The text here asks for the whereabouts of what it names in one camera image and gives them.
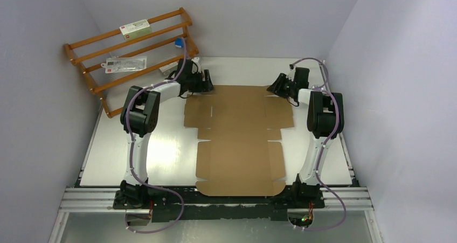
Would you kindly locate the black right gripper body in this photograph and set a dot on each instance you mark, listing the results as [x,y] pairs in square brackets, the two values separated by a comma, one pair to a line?
[294,85]

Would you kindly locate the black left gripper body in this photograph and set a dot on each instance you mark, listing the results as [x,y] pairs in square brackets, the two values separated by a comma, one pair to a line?
[195,82]

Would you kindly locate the brown cardboard box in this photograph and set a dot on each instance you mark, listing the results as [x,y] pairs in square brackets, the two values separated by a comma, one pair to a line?
[239,152]

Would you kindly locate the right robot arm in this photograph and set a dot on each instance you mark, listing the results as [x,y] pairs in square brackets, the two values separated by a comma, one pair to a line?
[325,120]

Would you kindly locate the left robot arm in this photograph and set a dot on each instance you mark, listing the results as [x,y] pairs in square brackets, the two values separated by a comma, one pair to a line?
[139,118]

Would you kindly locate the small white grey box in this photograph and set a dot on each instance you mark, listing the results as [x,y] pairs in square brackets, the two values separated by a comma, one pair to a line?
[167,69]

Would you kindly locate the white green product box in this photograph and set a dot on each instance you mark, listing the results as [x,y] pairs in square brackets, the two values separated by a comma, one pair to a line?
[136,29]

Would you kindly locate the small blue cube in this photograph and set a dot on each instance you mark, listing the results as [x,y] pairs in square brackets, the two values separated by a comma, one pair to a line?
[180,42]

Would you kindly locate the clear blister pack card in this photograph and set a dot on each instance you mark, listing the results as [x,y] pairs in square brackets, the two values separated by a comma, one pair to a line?
[127,64]

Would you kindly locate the wooden tiered rack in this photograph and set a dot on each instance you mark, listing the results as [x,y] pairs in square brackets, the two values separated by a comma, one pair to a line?
[163,37]

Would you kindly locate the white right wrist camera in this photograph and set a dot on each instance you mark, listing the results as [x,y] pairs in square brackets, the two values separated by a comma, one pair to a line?
[291,74]

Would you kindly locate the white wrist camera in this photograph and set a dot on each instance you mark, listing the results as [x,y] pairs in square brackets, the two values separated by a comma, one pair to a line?
[196,61]
[291,74]

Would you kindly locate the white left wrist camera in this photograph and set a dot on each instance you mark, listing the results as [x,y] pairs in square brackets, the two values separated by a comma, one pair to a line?
[196,61]

